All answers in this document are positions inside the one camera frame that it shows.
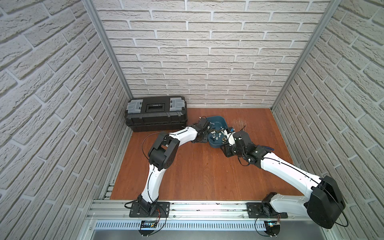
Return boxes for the black toolbox grey latches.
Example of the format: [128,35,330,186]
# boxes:
[125,96,188,132]

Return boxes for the left controller board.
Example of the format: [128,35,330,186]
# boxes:
[139,220,160,237]

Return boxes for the blue handled pliers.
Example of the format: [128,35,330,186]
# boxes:
[262,146,275,151]

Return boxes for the teal plastic storage bin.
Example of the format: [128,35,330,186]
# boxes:
[207,116,228,149]

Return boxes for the aluminium front rail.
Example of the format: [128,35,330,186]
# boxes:
[86,199,332,223]

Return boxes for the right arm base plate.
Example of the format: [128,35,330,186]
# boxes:
[246,202,288,219]

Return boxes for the right controller board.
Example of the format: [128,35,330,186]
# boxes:
[264,221,281,237]

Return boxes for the controller board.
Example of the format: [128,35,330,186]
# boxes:
[264,221,281,237]
[139,220,160,237]

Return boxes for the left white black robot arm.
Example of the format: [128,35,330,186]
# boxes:
[137,117,210,215]

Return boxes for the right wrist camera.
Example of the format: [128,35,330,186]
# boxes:
[224,128,235,146]

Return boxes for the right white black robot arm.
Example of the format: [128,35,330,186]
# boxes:
[221,130,346,229]

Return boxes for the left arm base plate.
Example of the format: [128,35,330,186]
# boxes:
[129,201,170,218]

